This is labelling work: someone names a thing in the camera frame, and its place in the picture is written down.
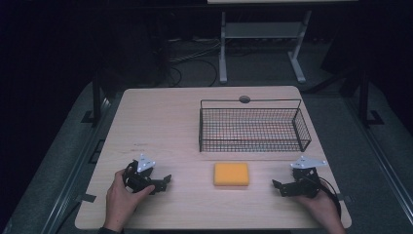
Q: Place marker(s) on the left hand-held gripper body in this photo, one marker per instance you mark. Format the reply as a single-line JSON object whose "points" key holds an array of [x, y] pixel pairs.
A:
{"points": [[140, 179]]}

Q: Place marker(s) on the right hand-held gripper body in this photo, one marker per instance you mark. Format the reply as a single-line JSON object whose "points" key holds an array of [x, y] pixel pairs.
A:
{"points": [[305, 187]]}

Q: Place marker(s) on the yellow sponge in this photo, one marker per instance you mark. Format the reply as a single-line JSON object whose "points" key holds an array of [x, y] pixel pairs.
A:
{"points": [[231, 174]]}

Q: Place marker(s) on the person's left hand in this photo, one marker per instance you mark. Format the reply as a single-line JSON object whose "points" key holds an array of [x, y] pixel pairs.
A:
{"points": [[119, 201]]}

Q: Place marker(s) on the person's right hand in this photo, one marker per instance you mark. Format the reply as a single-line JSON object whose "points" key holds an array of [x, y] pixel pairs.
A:
{"points": [[324, 211]]}

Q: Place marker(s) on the round table grommet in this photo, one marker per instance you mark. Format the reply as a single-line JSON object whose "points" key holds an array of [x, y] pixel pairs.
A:
{"points": [[244, 99]]}

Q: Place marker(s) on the black metal post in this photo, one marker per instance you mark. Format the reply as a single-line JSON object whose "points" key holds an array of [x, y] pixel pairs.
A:
{"points": [[96, 97], [364, 97]]}

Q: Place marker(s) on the white desk frame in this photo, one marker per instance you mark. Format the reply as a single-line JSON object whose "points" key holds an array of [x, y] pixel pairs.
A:
{"points": [[259, 30]]}

